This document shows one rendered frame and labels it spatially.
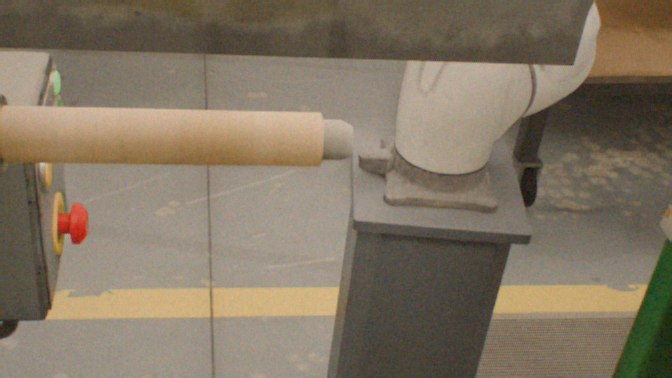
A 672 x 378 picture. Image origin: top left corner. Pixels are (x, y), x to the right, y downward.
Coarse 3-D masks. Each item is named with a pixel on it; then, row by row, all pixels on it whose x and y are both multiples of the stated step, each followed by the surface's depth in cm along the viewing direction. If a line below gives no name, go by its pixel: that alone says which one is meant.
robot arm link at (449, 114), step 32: (416, 64) 138; (448, 64) 134; (480, 64) 134; (416, 96) 139; (448, 96) 136; (480, 96) 136; (512, 96) 141; (416, 128) 141; (448, 128) 138; (480, 128) 139; (416, 160) 144; (448, 160) 141; (480, 160) 144
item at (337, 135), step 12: (324, 120) 55; (336, 120) 55; (324, 132) 54; (336, 132) 54; (348, 132) 55; (324, 144) 54; (336, 144) 54; (348, 144) 55; (324, 156) 55; (336, 156) 55
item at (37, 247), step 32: (0, 64) 84; (32, 64) 85; (32, 96) 80; (0, 192) 77; (32, 192) 78; (64, 192) 95; (0, 224) 79; (32, 224) 80; (0, 256) 81; (32, 256) 81; (0, 288) 83; (32, 288) 84; (0, 320) 85
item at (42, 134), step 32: (0, 128) 51; (32, 128) 51; (64, 128) 51; (96, 128) 52; (128, 128) 52; (160, 128) 52; (192, 128) 53; (224, 128) 53; (256, 128) 53; (288, 128) 54; (320, 128) 54; (32, 160) 52; (64, 160) 52; (96, 160) 53; (128, 160) 53; (160, 160) 53; (192, 160) 53; (224, 160) 54; (256, 160) 54; (288, 160) 54; (320, 160) 54
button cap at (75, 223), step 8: (72, 208) 89; (80, 208) 89; (64, 216) 89; (72, 216) 88; (80, 216) 88; (64, 224) 89; (72, 224) 88; (80, 224) 88; (64, 232) 89; (72, 232) 88; (80, 232) 88; (72, 240) 89; (80, 240) 89
